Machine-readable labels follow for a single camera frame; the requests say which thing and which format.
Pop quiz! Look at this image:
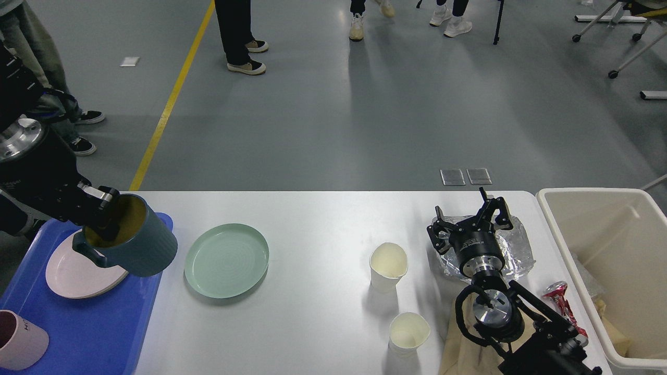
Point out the dark teal mug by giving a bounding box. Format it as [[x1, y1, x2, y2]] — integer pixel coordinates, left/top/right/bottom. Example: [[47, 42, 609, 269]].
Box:
[[73, 194, 177, 277]]

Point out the white paper cup near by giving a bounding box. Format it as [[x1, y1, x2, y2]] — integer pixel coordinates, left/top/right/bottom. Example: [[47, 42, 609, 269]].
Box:
[[388, 312, 431, 356]]

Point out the blue plastic tray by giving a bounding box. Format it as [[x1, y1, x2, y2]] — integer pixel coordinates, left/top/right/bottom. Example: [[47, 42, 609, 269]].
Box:
[[1, 219, 160, 374]]

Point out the beige plastic bin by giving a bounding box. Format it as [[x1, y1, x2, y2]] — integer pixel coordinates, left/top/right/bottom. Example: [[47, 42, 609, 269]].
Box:
[[537, 187, 666, 371]]

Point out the black tripod leg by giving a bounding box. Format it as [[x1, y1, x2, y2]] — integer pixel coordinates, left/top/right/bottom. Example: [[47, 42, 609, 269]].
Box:
[[492, 0, 505, 45]]

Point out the crushed red can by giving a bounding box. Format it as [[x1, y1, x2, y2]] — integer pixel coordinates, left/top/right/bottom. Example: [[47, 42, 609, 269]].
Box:
[[542, 281, 589, 347]]

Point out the aluminium foil tray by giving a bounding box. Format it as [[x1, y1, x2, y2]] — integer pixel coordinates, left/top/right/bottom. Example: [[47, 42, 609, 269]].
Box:
[[432, 214, 536, 284]]

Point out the floor outlet plate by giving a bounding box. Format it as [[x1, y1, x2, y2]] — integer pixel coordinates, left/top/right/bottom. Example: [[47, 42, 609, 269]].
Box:
[[440, 168, 466, 186], [466, 168, 493, 185]]

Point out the green plate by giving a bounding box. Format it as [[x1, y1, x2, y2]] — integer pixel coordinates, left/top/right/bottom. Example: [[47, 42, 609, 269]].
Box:
[[184, 223, 270, 299]]

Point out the person with beige sneakers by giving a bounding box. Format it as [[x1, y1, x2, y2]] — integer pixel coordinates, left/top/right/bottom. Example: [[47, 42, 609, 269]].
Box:
[[349, 0, 397, 42]]

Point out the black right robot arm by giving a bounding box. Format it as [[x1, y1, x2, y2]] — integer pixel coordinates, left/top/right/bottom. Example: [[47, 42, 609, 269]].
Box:
[[427, 189, 603, 374]]

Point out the rolling chair base right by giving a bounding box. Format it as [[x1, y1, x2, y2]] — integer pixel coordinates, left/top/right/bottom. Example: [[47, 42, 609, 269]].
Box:
[[572, 0, 667, 80]]

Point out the brown paper bag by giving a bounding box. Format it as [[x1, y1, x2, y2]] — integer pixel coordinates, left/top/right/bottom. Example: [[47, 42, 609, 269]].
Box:
[[438, 295, 535, 374]]

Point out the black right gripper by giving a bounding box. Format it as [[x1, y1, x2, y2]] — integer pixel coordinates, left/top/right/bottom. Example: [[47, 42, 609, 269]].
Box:
[[427, 187, 514, 278]]

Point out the white floor label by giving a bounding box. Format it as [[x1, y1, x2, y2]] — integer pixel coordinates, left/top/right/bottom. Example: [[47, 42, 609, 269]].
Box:
[[119, 56, 140, 67]]

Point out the person with white sneakers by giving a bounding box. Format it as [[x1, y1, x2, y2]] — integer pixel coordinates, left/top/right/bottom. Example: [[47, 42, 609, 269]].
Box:
[[429, 1, 473, 38]]

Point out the floor outlet plate left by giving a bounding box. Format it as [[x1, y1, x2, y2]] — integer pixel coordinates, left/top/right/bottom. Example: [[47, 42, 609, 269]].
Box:
[[440, 168, 466, 186]]

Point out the white paper cup far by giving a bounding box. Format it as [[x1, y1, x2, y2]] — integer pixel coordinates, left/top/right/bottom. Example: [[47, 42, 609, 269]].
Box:
[[369, 242, 408, 293]]

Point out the floor outlet plate right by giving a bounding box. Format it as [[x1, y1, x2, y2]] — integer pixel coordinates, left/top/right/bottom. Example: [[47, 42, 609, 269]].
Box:
[[466, 168, 493, 185]]

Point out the person in black trousers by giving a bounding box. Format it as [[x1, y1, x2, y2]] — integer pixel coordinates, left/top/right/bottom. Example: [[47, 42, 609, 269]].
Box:
[[214, 1, 269, 76]]

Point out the pink mug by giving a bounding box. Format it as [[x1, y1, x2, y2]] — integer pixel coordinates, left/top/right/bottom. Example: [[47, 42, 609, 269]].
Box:
[[1, 309, 50, 371]]

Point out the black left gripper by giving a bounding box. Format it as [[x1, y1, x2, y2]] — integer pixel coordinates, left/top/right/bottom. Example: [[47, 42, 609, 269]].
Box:
[[2, 118, 120, 242]]

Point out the person in faded jeans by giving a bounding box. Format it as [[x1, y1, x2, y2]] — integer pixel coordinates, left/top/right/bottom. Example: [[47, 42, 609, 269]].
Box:
[[1, 1, 105, 156]]

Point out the white paper cup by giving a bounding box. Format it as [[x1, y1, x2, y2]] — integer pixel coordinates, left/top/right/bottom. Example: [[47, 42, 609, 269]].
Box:
[[388, 312, 431, 356], [369, 242, 408, 293]]

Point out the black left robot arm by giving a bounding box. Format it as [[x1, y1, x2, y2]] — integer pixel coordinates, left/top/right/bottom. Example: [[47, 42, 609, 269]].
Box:
[[1, 47, 119, 240]]

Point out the pink plate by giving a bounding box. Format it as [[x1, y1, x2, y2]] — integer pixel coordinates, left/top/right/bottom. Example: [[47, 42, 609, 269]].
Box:
[[45, 230, 129, 299]]

